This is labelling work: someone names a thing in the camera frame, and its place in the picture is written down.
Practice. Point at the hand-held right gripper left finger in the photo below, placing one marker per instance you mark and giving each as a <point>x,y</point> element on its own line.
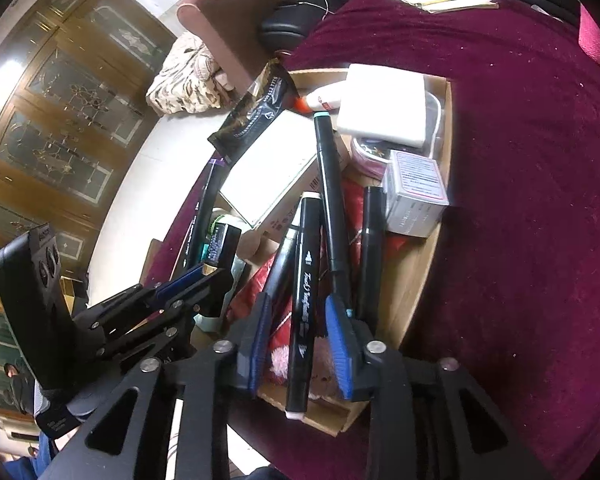
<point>259,350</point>

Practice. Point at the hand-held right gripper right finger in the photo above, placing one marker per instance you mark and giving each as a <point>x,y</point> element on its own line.
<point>341,350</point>

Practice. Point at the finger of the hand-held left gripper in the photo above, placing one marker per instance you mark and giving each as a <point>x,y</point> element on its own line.
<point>150,337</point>
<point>180,282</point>

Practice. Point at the black gold lipstick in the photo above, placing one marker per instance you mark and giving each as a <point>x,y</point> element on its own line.
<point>222,245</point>

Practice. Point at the white pill bottle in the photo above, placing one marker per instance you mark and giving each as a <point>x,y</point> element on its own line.
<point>239,267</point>

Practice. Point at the black marker pale cap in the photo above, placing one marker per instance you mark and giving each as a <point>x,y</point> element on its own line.
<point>304,285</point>

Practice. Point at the black marker purple cap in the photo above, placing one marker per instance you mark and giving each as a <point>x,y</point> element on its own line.
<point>202,210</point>

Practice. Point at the black marker yellow band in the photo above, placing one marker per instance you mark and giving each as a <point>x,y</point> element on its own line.
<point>281,270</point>

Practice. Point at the shallow cardboard box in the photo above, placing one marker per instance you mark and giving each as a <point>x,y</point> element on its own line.
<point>410,285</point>

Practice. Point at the black marker grey band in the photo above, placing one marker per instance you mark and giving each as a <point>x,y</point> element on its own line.
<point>371,250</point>

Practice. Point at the white green-edged medicine box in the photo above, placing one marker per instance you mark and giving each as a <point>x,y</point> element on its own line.
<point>270,175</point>

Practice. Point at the red plastic packet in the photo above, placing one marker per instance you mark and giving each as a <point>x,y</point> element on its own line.
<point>352,210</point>

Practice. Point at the black marker teal cap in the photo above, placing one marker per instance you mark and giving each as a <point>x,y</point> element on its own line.
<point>330,200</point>

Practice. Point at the grey box pink label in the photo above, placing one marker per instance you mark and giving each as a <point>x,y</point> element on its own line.
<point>415,195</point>

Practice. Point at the white glue bottle orange cap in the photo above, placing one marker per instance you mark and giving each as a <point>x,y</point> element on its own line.
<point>325,97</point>

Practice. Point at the white foam block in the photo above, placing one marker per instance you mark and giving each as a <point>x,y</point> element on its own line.
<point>385,105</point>

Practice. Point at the person's leg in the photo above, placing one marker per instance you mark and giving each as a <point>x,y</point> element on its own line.
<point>267,474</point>

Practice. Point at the black foil snack packet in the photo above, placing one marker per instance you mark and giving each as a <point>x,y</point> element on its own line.
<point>255,110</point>

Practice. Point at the wooden glass-door cabinet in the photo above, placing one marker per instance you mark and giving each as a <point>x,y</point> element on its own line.
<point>55,110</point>

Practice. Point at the clear plastic container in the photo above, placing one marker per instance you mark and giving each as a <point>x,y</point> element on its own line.
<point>375,155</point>

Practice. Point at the floral cushion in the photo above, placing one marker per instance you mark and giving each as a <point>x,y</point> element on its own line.
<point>190,80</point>

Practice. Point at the maroon velvet tablecloth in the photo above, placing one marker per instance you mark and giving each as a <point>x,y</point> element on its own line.
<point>520,210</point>

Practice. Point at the brown armchair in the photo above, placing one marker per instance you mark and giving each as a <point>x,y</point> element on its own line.
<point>215,25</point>

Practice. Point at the yellow black pen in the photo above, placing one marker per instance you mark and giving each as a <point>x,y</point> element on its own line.
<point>440,1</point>

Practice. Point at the bottle in pink knitted sleeve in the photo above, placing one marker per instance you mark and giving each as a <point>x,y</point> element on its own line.
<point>595,35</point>

